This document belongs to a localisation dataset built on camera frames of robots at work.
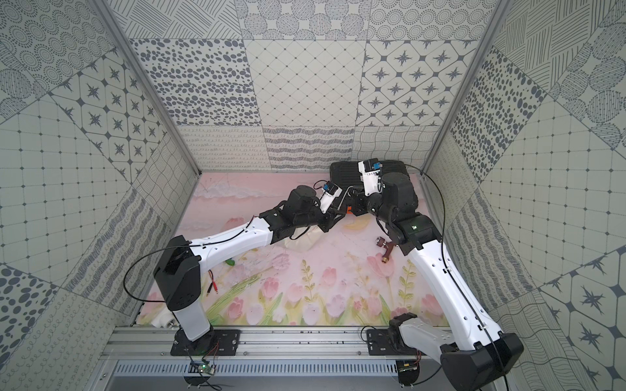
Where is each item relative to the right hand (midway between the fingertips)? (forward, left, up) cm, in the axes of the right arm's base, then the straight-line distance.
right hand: (351, 191), depth 71 cm
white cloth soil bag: (-10, +15, -10) cm, 21 cm away
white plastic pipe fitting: (-29, +59, -30) cm, 72 cm away
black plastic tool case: (+35, -3, -27) cm, 45 cm away
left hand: (+2, +2, -9) cm, 9 cm away
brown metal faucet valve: (0, -14, -30) cm, 33 cm away
